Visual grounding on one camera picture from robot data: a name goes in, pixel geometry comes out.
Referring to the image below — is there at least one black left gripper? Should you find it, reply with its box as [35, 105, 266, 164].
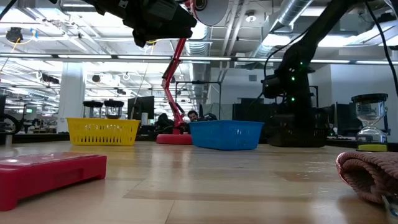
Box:
[83, 0, 197, 47]

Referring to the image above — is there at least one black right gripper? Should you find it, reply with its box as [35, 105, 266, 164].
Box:
[281, 104, 314, 128]

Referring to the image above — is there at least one yellow sand hourglass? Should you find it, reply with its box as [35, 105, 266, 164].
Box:
[351, 93, 389, 152]

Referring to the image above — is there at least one pink cloth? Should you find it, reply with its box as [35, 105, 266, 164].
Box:
[335, 151, 398, 224]

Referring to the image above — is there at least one red plastic box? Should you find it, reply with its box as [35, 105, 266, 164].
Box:
[0, 151, 108, 212]

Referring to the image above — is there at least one black plastic basket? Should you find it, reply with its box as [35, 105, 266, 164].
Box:
[266, 113, 328, 148]

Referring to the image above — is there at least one black monitor workstation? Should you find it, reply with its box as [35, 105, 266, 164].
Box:
[328, 102, 357, 138]

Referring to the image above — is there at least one blue plastic basket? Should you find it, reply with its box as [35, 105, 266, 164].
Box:
[188, 119, 265, 151]

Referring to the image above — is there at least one black monitor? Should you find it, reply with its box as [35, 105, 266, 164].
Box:
[127, 95, 155, 121]

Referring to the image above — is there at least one long strip light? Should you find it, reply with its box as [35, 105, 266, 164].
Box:
[0, 53, 398, 65]

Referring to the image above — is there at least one person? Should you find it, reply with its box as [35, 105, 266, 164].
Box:
[186, 110, 201, 123]
[154, 113, 175, 129]

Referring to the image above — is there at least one red desk lamp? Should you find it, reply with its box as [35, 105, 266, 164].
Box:
[156, 0, 229, 146]

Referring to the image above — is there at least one white pillar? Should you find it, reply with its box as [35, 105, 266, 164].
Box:
[57, 62, 86, 134]

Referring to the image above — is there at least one yellow plastic basket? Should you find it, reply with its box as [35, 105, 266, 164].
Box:
[66, 117, 141, 146]

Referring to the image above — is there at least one black ceiling device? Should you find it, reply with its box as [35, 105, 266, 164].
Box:
[5, 27, 24, 44]

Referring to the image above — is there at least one black partition wall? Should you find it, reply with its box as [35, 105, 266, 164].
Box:
[232, 98, 280, 128]

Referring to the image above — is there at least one thick right arm black cable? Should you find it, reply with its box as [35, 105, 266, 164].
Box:
[363, 0, 398, 96]

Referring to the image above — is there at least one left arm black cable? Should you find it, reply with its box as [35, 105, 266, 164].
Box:
[0, 0, 18, 21]

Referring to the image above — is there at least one black aluminium table frame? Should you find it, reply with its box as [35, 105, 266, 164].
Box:
[0, 133, 398, 153]

